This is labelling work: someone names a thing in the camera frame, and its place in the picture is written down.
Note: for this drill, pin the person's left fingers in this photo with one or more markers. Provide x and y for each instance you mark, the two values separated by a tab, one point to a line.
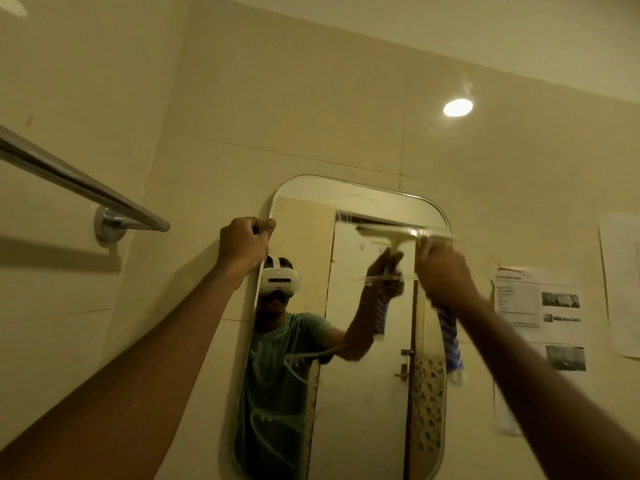
262	228

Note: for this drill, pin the person's right forearm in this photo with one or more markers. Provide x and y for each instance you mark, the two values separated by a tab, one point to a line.
545	399

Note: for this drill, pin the plain white paper sheet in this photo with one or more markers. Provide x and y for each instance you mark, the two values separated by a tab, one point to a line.
622	284

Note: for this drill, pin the person's right hand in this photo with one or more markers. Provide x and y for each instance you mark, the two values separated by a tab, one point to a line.
442	274

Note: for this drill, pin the rounded wall mirror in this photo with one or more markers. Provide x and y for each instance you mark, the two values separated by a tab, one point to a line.
360	354

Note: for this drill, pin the white printed paper notice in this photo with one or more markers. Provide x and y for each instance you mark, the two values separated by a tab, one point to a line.
537	304

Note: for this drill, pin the white window squeegee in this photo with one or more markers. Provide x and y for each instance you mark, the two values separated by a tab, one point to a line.
395	232

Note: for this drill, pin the person's right fingers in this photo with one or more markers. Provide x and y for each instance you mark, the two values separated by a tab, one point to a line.
425	252

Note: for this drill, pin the blue striped cloth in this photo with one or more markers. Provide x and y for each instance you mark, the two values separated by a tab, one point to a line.
451	344

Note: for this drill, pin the person's left hand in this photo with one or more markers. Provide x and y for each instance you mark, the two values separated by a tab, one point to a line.
242	247

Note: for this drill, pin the chrome towel bar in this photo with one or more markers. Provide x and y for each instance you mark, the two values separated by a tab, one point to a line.
70	182

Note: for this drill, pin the person's left forearm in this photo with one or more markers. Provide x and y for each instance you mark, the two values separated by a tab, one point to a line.
125	389

